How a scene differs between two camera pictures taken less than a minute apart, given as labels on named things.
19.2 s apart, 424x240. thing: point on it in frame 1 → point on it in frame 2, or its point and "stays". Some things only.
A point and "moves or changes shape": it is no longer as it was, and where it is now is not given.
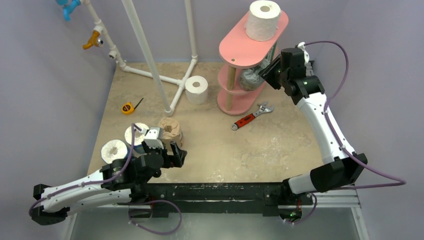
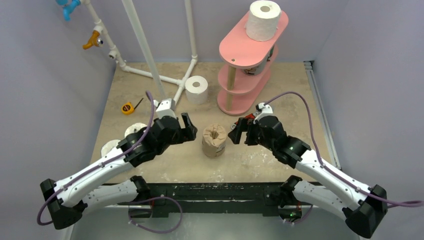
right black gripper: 271,71 → 247,131
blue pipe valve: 69,6 stays
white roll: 196,90 stays
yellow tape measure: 128,108 stays
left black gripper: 176,159 → 187,133
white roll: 139,138 stays
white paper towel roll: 262,22 stays
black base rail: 275,197 stays
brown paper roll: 172,132 moves or changes shape
